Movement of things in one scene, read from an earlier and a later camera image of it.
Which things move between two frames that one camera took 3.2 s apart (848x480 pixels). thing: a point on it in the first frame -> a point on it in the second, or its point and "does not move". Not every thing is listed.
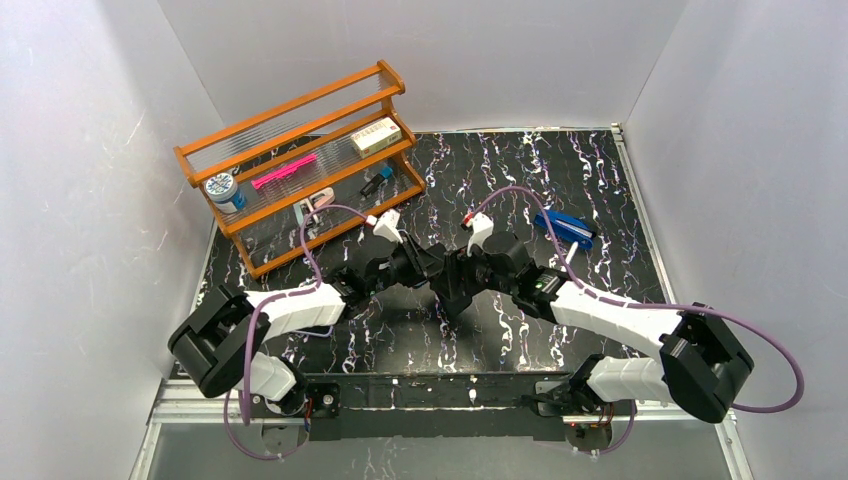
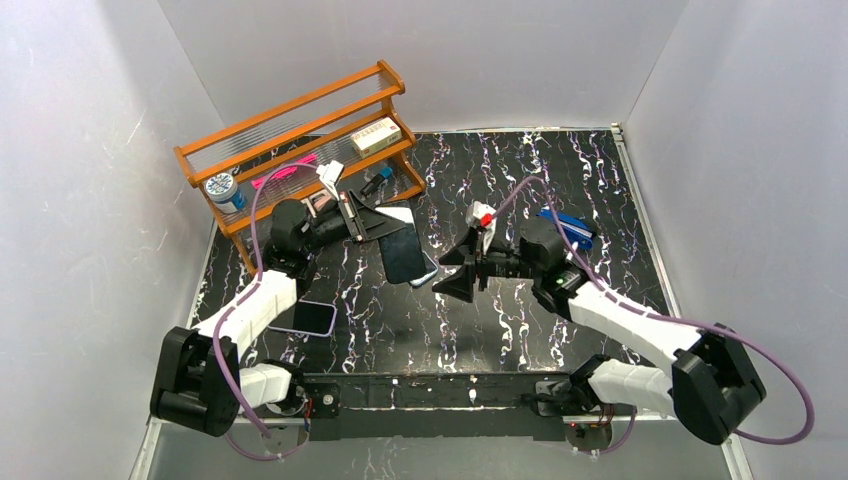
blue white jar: [222, 189] does not move
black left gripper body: [416, 258] -> [354, 216]
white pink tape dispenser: [324, 197] does not move
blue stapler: [567, 227] does not move
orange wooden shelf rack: [295, 175] does not move
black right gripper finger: [453, 308] -> [460, 284]
